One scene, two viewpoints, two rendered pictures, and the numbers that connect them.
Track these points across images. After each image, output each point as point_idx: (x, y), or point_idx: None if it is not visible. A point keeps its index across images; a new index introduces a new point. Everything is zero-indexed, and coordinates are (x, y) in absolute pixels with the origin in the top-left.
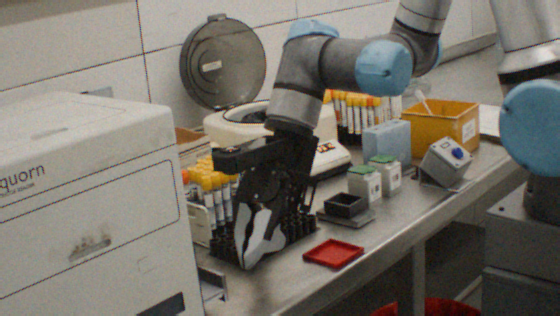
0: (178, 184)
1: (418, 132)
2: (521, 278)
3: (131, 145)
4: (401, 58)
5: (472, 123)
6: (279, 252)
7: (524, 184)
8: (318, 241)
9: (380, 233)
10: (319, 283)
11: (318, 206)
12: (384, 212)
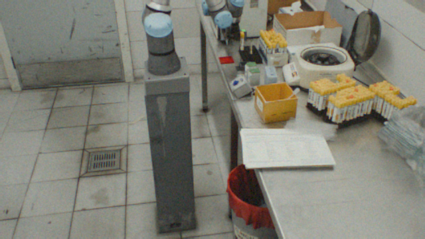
0: None
1: (275, 92)
2: None
3: None
4: (202, 4)
5: (261, 104)
6: (240, 56)
7: (186, 69)
8: (237, 62)
9: (226, 70)
10: (216, 54)
11: (261, 70)
12: (238, 76)
